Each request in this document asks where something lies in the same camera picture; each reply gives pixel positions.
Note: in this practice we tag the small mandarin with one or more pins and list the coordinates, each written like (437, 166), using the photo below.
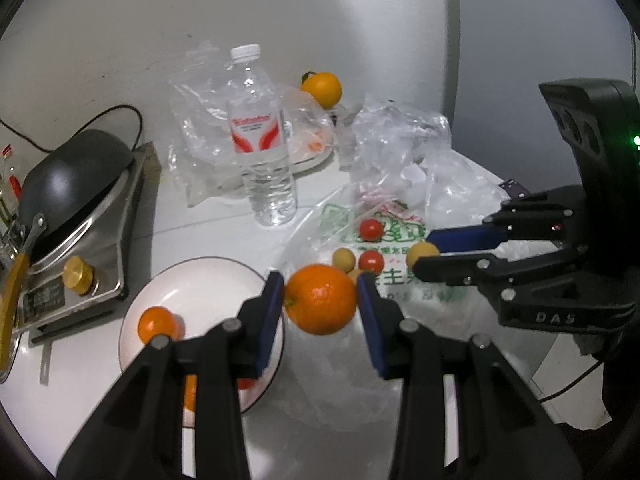
(190, 392)
(156, 324)
(320, 300)

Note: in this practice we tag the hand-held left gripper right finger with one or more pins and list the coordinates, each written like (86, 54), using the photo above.
(372, 325)

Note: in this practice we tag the clear plastic water bottle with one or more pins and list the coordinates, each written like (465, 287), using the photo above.
(260, 180)

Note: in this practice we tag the green printed plastic bag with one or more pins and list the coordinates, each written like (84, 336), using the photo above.
(340, 220)

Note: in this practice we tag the purple packet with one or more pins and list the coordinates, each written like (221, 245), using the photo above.
(516, 189)

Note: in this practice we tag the white plate with dark rim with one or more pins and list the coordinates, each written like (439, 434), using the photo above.
(200, 285)

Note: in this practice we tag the yellow-brown longan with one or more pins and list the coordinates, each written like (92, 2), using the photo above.
(420, 252)
(344, 258)
(355, 275)

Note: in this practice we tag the crumpled clear plastic bag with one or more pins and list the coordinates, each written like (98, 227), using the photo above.
(400, 130)

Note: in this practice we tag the red cherry tomato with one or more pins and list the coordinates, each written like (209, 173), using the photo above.
(371, 261)
(371, 229)
(245, 384)

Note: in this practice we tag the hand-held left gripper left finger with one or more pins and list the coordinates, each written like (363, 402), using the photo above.
(270, 320)

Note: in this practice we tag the large orange with stem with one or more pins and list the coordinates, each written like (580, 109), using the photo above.
(325, 90)

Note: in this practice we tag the steel induction cooker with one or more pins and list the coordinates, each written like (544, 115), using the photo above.
(110, 240)

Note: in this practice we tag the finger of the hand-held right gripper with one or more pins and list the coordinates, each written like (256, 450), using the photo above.
(465, 237)
(450, 267)

